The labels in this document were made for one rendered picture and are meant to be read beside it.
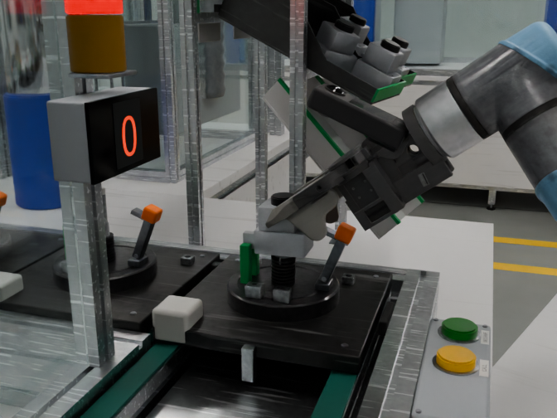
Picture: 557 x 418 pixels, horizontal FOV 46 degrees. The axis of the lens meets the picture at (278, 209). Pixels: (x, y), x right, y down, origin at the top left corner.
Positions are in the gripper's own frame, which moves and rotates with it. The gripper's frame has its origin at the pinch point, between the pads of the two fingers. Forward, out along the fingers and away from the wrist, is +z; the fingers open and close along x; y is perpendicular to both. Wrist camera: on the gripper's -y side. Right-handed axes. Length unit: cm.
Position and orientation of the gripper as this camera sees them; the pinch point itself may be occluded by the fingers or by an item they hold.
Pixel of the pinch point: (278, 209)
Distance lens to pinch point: 78.8
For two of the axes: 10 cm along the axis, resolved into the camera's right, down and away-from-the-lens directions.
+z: -7.6, 5.0, 4.1
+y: 5.7, 8.2, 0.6
